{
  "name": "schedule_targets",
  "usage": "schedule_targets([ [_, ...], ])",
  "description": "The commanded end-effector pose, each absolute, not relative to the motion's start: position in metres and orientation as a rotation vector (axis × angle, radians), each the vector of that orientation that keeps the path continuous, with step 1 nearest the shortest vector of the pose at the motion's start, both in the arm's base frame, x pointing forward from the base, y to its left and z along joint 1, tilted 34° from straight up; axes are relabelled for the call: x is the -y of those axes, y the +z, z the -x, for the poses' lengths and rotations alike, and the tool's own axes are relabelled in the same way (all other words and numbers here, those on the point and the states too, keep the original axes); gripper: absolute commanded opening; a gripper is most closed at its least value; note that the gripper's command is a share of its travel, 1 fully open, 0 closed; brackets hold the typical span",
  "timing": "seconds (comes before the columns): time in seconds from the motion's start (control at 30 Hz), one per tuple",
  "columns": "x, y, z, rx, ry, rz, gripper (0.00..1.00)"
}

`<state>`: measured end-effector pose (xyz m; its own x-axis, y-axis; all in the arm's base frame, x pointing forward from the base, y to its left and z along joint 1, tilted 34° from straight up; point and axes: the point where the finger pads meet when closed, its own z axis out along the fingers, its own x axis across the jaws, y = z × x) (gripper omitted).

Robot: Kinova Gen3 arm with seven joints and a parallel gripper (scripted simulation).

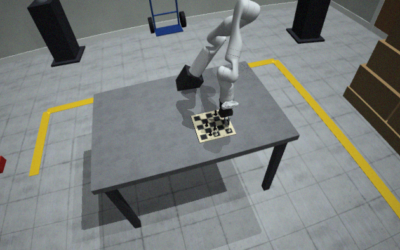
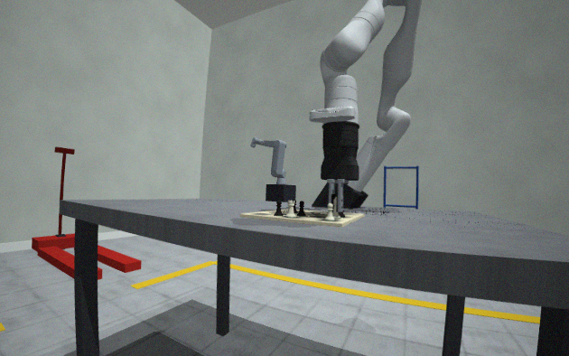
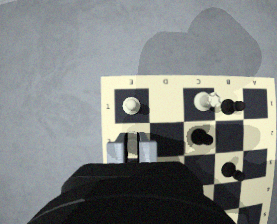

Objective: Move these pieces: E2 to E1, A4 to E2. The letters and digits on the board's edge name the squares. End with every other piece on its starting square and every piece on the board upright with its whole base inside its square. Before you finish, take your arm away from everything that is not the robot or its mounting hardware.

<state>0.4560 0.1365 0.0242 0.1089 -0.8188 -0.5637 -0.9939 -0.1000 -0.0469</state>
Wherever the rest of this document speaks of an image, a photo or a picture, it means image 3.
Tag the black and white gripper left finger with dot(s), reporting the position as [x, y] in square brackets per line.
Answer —
[116, 151]

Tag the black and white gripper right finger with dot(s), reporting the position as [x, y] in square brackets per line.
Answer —
[146, 149]

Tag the white pawn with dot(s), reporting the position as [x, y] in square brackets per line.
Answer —
[132, 105]

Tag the white chess rook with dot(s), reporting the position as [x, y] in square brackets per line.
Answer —
[204, 101]

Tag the cream and black chessboard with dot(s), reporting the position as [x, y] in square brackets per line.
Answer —
[168, 115]

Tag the black pawn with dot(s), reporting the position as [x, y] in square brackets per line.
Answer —
[199, 137]
[229, 170]
[228, 106]

